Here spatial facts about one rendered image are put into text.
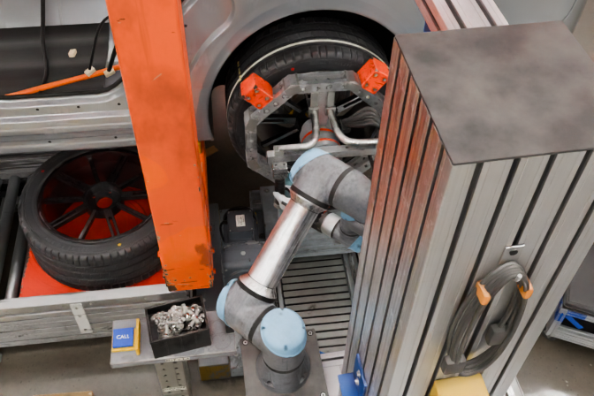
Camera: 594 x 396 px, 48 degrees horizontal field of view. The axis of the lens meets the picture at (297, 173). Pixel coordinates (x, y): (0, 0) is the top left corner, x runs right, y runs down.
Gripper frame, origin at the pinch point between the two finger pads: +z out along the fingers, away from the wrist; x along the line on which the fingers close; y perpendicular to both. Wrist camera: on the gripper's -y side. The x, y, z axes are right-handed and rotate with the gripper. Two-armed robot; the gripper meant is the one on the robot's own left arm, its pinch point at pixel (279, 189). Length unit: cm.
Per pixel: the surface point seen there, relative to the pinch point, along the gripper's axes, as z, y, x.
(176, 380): 5, 62, -56
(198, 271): 9.3, 19.9, -33.6
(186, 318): 3, 26, -47
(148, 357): 8, 38, -62
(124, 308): 37, 51, -50
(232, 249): 18.1, 42.3, -7.8
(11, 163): 132, 49, -31
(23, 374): 64, 83, -86
